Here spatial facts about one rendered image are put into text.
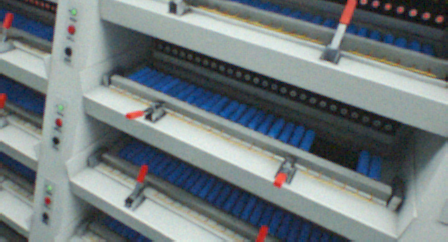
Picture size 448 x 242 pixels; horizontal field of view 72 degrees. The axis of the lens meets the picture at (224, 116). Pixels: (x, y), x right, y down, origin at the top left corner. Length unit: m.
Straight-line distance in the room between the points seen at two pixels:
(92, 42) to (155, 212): 0.36
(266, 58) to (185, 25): 0.15
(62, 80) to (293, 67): 0.47
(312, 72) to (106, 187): 0.50
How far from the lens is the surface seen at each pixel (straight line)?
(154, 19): 0.57
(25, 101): 1.01
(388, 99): 0.48
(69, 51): 0.69
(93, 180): 0.75
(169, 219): 0.67
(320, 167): 0.54
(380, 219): 0.54
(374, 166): 0.59
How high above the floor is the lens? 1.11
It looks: 16 degrees down
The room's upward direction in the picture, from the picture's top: 17 degrees clockwise
